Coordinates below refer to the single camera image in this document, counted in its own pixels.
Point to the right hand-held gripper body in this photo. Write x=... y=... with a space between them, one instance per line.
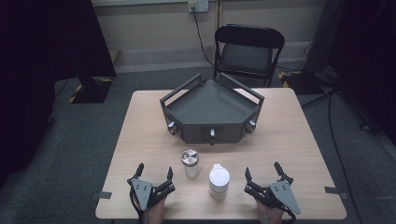
x=281 y=193

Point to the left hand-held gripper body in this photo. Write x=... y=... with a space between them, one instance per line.
x=141 y=191

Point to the glass shaker jar metal lid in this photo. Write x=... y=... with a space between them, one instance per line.
x=190 y=163

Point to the white plastic jar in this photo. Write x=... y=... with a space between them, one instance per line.
x=219 y=180

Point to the dark grey corner rack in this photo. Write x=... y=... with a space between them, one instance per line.
x=211 y=104

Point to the person's right hand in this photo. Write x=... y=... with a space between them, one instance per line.
x=271 y=216

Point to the person's left hand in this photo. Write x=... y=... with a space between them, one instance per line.
x=155 y=213

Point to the grey tape piece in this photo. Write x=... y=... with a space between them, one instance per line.
x=334 y=190
x=104 y=195

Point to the black base yellow stripes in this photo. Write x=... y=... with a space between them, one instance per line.
x=303 y=82

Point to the black stand base yellow tape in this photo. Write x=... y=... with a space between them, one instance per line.
x=93 y=90

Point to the black folding chair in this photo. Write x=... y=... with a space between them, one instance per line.
x=247 y=56

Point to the black curtain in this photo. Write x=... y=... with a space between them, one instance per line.
x=46 y=62
x=370 y=62

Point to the white wall socket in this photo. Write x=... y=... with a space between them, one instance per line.
x=198 y=5

